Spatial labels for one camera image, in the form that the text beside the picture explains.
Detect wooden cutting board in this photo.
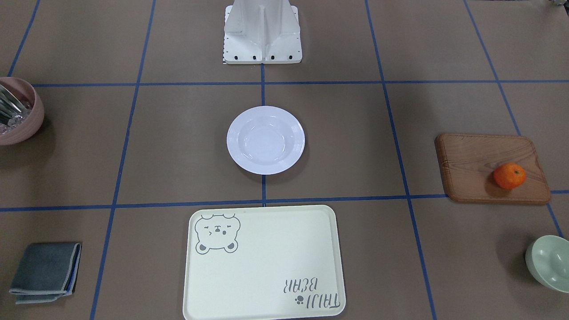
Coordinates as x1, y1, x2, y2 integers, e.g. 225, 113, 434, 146
435, 133, 551, 205

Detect folded grey cloth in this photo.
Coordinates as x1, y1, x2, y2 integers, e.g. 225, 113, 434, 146
9, 242, 83, 304

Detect white round plate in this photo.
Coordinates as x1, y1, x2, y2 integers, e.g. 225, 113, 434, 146
226, 105, 306, 176

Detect metal scoop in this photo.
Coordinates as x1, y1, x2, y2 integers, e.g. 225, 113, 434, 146
0, 85, 27, 126

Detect cream bear print tray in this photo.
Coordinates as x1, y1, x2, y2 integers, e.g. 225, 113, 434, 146
182, 205, 347, 320

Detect pink bowl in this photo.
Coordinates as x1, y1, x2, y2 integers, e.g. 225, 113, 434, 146
0, 77, 44, 146

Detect orange mandarin fruit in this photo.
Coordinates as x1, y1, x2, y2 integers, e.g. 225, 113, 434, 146
492, 163, 527, 190

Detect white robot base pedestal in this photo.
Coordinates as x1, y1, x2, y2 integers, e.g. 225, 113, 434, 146
222, 0, 303, 64

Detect ice cubes in bowl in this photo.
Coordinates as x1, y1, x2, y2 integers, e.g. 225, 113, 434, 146
0, 100, 32, 135

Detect green ceramic bowl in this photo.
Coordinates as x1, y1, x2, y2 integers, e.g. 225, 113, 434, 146
525, 235, 569, 294

